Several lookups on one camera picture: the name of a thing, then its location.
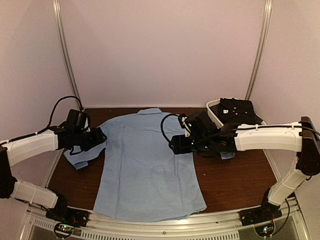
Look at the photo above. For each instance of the front aluminium rail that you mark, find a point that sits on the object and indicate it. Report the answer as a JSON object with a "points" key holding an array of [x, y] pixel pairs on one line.
{"points": [[223, 225]]}

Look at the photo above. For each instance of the black folded shirt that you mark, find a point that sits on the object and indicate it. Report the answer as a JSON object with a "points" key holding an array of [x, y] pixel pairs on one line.
{"points": [[231, 110]]}

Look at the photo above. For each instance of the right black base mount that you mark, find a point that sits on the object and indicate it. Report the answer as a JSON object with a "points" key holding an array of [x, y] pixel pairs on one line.
{"points": [[256, 215]]}

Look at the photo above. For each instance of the aluminium frame post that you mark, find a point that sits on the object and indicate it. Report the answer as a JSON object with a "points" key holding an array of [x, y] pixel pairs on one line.
{"points": [[57, 11], [263, 36]]}

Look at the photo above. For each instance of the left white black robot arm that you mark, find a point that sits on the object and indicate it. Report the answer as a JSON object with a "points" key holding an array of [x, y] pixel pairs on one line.
{"points": [[76, 131]]}

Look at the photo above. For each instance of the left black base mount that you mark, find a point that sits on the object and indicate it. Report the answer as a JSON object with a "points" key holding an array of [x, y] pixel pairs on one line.
{"points": [[71, 216]]}

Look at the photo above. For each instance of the right aluminium frame post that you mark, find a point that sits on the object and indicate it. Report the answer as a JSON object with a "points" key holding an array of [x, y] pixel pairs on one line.
{"points": [[263, 36]]}

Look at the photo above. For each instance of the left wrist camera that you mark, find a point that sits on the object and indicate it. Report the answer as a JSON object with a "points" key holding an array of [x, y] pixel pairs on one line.
{"points": [[87, 126]]}

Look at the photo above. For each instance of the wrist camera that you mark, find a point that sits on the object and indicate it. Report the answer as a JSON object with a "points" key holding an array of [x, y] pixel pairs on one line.
{"points": [[181, 120], [87, 126]]}

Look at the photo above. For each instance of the left aluminium frame post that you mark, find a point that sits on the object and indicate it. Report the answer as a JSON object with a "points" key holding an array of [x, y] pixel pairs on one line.
{"points": [[57, 11]]}

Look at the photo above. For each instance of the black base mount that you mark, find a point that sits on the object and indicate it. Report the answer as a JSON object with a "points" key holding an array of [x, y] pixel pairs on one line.
{"points": [[71, 216], [256, 215]]}

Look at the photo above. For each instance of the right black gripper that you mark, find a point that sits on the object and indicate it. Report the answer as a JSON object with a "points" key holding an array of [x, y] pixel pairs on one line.
{"points": [[180, 147]]}

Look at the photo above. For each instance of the light blue long sleeve shirt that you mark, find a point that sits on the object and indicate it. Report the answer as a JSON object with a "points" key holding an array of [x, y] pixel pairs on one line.
{"points": [[142, 179]]}

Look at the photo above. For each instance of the white plastic basket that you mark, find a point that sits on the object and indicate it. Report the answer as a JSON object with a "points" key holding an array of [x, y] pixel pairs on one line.
{"points": [[212, 111]]}

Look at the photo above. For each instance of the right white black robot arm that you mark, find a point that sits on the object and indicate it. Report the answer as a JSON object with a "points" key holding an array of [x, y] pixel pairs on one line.
{"points": [[204, 134]]}

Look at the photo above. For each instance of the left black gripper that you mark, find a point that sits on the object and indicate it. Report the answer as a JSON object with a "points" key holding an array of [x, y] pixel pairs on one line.
{"points": [[97, 139]]}

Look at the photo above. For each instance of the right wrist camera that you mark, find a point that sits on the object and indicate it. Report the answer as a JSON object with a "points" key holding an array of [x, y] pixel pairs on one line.
{"points": [[181, 120]]}

